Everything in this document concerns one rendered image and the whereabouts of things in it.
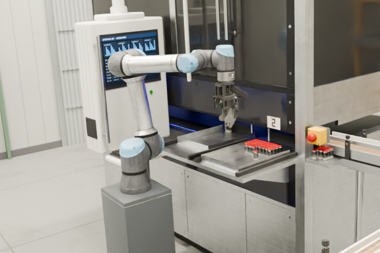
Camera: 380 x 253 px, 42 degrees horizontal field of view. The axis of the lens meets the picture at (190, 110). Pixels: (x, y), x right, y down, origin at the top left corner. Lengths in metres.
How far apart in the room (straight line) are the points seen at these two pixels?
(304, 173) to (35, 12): 4.06
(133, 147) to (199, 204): 1.02
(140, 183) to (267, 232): 0.82
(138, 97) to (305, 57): 0.79
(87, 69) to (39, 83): 3.06
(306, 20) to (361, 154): 0.65
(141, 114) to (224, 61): 0.52
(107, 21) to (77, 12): 3.11
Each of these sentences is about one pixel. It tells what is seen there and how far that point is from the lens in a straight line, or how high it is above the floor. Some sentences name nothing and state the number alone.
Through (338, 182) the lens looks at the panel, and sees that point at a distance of 2.71.
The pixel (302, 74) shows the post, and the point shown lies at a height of 1.28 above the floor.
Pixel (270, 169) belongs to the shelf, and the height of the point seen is 0.88.
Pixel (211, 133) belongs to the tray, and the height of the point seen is 0.88.
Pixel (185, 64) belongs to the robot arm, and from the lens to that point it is 2.02.
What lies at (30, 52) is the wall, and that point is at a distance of 5.81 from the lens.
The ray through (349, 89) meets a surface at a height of 1.16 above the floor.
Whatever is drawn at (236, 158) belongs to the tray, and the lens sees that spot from 2.43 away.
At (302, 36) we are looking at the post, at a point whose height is 1.45.
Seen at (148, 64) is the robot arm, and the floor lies 1.39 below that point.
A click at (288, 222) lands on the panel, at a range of 2.65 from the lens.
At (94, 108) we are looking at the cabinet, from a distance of 2.85.
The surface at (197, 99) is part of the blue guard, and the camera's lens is 2.94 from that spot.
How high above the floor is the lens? 1.67
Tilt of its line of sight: 13 degrees down
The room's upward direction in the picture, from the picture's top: 3 degrees counter-clockwise
